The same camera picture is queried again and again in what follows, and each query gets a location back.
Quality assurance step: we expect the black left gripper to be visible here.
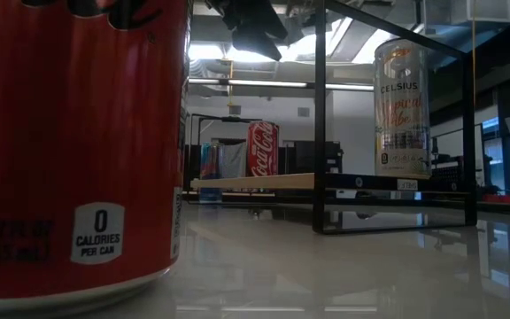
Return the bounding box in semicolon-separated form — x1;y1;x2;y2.
205;0;290;62

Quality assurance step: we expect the red Coca-Cola can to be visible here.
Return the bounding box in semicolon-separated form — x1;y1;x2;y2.
246;120;281;177

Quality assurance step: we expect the blue silver Red Bull can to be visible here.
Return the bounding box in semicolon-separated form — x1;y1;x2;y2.
199;141;225;204

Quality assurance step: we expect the white Celsius can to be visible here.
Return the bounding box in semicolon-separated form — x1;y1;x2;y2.
373;37;432;180

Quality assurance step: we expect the red Coke Zero can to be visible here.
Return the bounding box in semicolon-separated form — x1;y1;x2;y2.
0;0;193;318

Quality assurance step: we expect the long ceiling light strip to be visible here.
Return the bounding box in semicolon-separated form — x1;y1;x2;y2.
187;77;375;92

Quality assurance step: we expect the white hanging panel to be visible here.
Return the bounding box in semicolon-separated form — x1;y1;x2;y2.
422;0;510;27

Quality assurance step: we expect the red container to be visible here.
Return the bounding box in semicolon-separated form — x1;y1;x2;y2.
480;192;510;206

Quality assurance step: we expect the wooden tray with wire rim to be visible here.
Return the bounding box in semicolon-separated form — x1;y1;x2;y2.
189;0;478;235

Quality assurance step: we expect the black table frame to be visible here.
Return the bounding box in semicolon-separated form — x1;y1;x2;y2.
182;188;510;218

